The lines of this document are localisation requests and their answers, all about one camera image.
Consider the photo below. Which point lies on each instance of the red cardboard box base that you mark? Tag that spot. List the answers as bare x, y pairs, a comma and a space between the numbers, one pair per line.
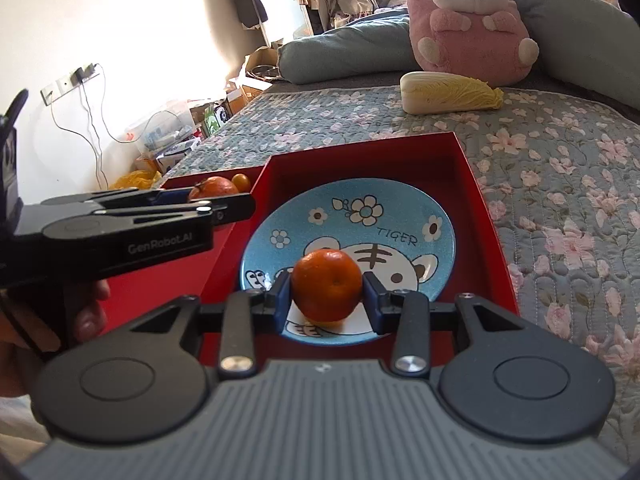
470, 195

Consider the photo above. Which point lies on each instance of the pink plush rabbit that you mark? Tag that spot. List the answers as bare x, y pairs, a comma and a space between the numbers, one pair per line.
465, 25

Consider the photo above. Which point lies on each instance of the brown cardboard box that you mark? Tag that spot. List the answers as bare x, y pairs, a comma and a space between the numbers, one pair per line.
247, 92

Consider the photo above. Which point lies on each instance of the blue cartoon tiger plate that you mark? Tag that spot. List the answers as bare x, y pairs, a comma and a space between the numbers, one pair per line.
390, 220

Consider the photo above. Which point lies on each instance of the red cardboard box lid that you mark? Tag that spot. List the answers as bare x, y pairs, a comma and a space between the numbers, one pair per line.
225, 250

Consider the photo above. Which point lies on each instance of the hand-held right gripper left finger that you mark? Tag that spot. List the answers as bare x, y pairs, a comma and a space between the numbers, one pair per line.
281, 305

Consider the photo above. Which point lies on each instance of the open cardboard box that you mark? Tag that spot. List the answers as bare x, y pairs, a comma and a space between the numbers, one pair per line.
260, 57

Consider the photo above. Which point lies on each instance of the white and blue box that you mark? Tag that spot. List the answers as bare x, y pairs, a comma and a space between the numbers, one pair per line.
177, 152

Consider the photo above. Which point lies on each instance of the yellow plastic bag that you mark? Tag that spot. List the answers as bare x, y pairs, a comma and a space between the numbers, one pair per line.
135, 180

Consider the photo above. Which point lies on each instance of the wall socket strip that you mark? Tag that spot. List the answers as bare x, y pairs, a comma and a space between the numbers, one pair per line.
62, 85

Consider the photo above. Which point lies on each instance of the napa cabbage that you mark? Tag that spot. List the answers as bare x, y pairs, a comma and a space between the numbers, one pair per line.
445, 92

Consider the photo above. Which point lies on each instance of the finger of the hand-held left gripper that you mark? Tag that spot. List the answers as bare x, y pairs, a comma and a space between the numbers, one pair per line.
235, 207
125, 195

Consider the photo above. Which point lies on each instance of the clear plastic bin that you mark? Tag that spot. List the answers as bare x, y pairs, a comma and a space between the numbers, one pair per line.
167, 130

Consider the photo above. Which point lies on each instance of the white cloth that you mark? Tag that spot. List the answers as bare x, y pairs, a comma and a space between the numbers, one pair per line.
22, 430

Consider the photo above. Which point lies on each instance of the person's left hand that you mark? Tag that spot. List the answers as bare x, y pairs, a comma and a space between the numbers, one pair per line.
90, 317

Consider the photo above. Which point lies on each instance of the small orange mandarin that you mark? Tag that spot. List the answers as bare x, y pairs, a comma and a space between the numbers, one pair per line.
242, 182

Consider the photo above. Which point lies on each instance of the mandarin with green stem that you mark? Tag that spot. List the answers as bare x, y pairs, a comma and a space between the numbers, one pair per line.
215, 187

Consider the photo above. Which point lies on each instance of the grey-blue rolled duvet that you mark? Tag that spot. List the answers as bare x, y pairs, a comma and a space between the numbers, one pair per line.
345, 52

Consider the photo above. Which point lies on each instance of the floral quilted bedspread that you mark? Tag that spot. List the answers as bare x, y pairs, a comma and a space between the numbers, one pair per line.
560, 200

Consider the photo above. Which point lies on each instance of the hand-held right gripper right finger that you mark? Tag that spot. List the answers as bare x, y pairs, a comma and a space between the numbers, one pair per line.
372, 305

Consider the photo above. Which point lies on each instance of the green and white carton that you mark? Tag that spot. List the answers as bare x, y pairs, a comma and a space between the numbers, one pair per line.
215, 120

